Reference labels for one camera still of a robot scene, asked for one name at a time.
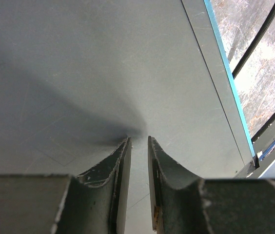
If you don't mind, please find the dark grey network switch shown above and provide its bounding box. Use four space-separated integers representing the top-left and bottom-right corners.
0 0 254 234

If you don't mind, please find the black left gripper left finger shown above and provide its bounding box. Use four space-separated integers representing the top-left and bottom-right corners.
0 138 132 234

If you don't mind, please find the long black cable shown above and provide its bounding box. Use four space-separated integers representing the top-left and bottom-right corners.
232 0 275 78

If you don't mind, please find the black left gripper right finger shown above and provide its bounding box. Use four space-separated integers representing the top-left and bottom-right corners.
148 136 275 234

